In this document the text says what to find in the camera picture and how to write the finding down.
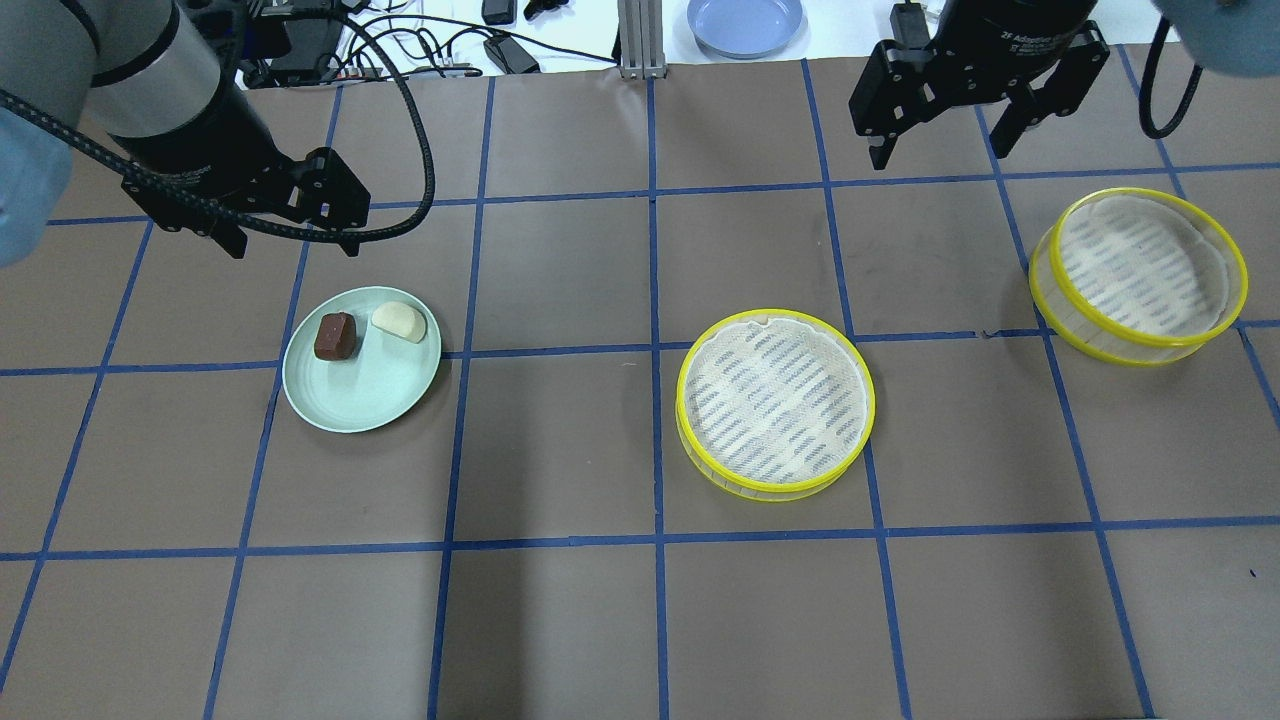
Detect black braided cable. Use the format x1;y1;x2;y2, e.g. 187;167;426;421
0;5;438;245

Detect light green plate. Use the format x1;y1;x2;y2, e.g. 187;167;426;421
282;286;442;433

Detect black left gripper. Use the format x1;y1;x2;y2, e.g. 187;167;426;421
122;147;370;260

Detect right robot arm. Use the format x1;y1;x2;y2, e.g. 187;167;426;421
847;1;1279;170

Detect yellow steamer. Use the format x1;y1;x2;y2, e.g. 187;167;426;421
1028;187;1251;368
675;307;878;503

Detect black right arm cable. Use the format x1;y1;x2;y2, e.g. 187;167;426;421
1138;18;1204;141

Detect white bun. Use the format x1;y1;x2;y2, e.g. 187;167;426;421
370;301;428;345

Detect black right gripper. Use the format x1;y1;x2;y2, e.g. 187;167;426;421
847;1;1110;170

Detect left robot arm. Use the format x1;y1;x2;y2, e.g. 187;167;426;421
3;1;370;266

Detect blue plate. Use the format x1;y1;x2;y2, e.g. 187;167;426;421
685;1;805;60

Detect aluminium frame post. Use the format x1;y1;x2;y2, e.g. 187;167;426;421
616;0;668;81

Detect brown bun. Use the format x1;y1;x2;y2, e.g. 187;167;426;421
312;313;358;363

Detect black power adapter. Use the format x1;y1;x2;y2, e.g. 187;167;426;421
483;35;541;76

